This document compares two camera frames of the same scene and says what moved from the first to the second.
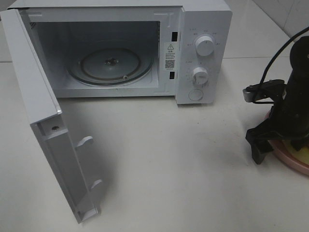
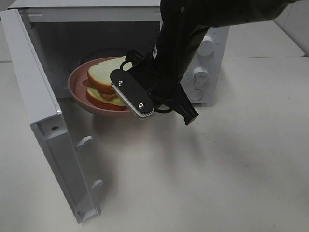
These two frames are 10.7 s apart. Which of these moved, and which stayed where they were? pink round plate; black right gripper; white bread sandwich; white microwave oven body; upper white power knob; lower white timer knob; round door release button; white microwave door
Moved: white bread sandwich; pink round plate; black right gripper
Stayed: upper white power knob; white microwave oven body; white microwave door; round door release button; lower white timer knob
